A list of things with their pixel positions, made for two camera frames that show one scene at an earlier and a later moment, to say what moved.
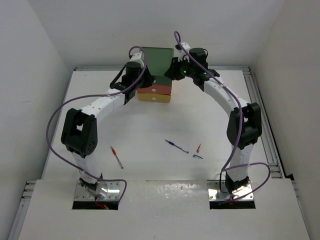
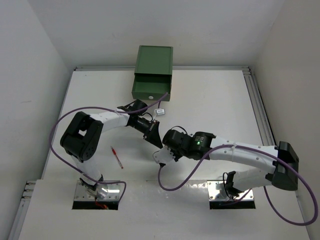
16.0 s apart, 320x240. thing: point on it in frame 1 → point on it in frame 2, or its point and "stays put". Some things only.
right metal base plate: [217, 191] stays put
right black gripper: [173, 71] → [176, 156]
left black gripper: [149, 79] → [152, 135]
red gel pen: [115, 154] stays put
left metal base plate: [114, 192] stays put
